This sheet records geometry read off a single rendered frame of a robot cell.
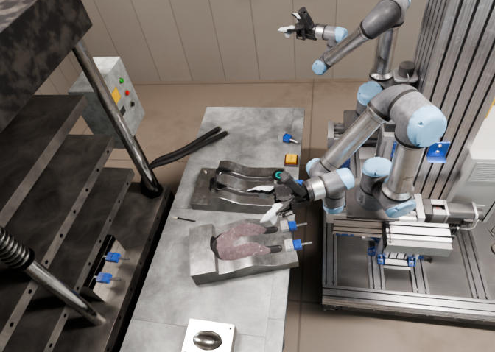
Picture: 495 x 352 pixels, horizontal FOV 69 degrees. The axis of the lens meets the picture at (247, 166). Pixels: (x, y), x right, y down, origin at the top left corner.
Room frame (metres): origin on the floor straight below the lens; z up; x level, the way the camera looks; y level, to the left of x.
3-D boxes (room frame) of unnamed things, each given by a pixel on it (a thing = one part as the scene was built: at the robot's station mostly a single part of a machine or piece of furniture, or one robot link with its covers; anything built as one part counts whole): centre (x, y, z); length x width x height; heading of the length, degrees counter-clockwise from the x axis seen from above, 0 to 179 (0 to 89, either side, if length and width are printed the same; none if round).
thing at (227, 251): (0.91, 0.10, 0.90); 0.26 x 0.18 x 0.08; 89
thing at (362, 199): (0.92, -0.53, 1.09); 0.15 x 0.15 x 0.10
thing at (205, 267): (0.90, 0.10, 0.85); 0.50 x 0.26 x 0.11; 89
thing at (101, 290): (0.99, 1.00, 0.87); 0.50 x 0.27 x 0.17; 72
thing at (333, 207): (0.76, -0.28, 1.34); 0.11 x 0.08 x 0.11; 9
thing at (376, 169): (0.91, -0.53, 1.20); 0.13 x 0.12 x 0.14; 9
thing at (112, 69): (1.68, 0.67, 0.73); 0.30 x 0.22 x 1.47; 162
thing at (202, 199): (1.27, 0.07, 0.87); 0.50 x 0.26 x 0.14; 72
